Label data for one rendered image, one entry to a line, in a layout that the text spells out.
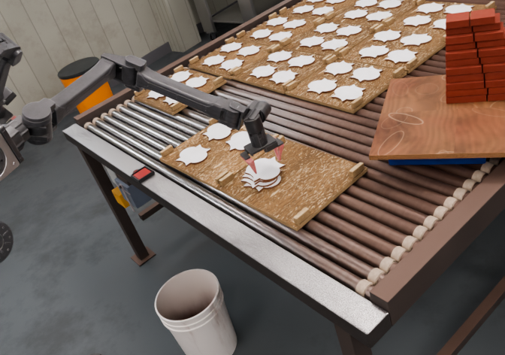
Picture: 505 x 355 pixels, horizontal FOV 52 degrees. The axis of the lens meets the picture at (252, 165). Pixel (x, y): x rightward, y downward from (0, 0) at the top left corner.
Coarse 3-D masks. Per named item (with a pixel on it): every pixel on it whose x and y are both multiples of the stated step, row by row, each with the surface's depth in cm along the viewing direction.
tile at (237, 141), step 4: (240, 132) 217; (244, 132) 217; (232, 136) 217; (236, 136) 216; (240, 136) 215; (244, 136) 214; (248, 136) 213; (232, 140) 214; (236, 140) 213; (240, 140) 212; (244, 140) 211; (248, 140) 211; (228, 144) 213; (232, 144) 211; (236, 144) 210; (240, 144) 209; (244, 144) 209; (232, 148) 209; (236, 148) 208; (240, 148) 207
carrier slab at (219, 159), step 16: (240, 128) 222; (192, 144) 222; (208, 144) 218; (224, 144) 215; (160, 160) 221; (208, 160) 208; (224, 160) 205; (240, 160) 201; (192, 176) 203; (208, 176) 198
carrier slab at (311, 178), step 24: (288, 144) 201; (288, 168) 188; (312, 168) 184; (336, 168) 180; (240, 192) 184; (264, 192) 181; (288, 192) 177; (312, 192) 173; (336, 192) 170; (288, 216) 167; (312, 216) 164
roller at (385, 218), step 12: (132, 108) 279; (144, 108) 271; (156, 120) 260; (168, 120) 252; (192, 132) 235; (348, 204) 167; (360, 204) 164; (372, 216) 160; (384, 216) 157; (396, 216) 156; (396, 228) 154; (408, 228) 151; (420, 228) 148; (420, 240) 147
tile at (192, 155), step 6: (186, 150) 217; (192, 150) 216; (198, 150) 215; (204, 150) 213; (180, 156) 215; (186, 156) 213; (192, 156) 212; (198, 156) 211; (204, 156) 209; (186, 162) 209; (192, 162) 208; (198, 162) 208
